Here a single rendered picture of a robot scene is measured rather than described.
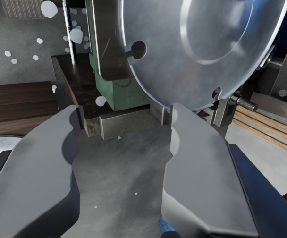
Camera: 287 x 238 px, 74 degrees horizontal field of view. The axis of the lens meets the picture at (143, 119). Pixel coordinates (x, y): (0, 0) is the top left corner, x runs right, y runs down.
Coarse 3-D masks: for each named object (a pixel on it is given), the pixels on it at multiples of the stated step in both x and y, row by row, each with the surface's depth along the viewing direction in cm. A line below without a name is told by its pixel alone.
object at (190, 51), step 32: (128, 0) 20; (160, 0) 22; (192, 0) 23; (224, 0) 25; (256, 0) 28; (128, 32) 22; (160, 32) 24; (192, 32) 25; (224, 32) 27; (256, 32) 31; (160, 64) 26; (192, 64) 28; (224, 64) 32; (256, 64) 35; (160, 96) 29; (192, 96) 32; (224, 96) 35
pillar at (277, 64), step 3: (273, 57) 38; (276, 57) 38; (279, 57) 38; (270, 60) 38; (273, 60) 38; (276, 60) 38; (279, 60) 37; (282, 60) 37; (270, 63) 38; (273, 63) 38; (276, 63) 38; (279, 63) 37; (282, 63) 37; (270, 66) 39; (273, 66) 38; (276, 66) 38; (279, 66) 37
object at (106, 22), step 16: (96, 0) 19; (112, 0) 20; (96, 16) 20; (112, 16) 20; (96, 32) 20; (112, 32) 21; (96, 48) 21; (112, 48) 22; (144, 48) 24; (96, 64) 23; (112, 64) 23; (128, 64) 24; (112, 80) 24
